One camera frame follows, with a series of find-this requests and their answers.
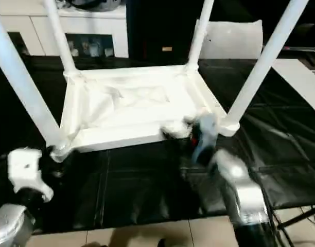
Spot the black padded work mat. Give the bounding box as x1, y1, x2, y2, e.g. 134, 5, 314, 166
0, 55, 315, 234

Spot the white cabinet with glass doors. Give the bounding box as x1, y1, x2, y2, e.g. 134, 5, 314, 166
0, 0, 129, 59

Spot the black metal bar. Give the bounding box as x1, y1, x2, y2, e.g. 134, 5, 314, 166
277, 207, 315, 230

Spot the white plastic table leg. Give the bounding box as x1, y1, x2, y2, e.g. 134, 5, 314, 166
43, 0, 82, 80
220, 0, 310, 137
184, 0, 215, 74
0, 0, 71, 163

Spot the white jar with blue print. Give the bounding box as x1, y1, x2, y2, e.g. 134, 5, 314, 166
89, 42, 100, 57

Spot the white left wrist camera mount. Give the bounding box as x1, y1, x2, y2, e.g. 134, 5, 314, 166
7, 148, 55, 203

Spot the white flat board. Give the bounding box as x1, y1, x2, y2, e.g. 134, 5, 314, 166
272, 58, 315, 116

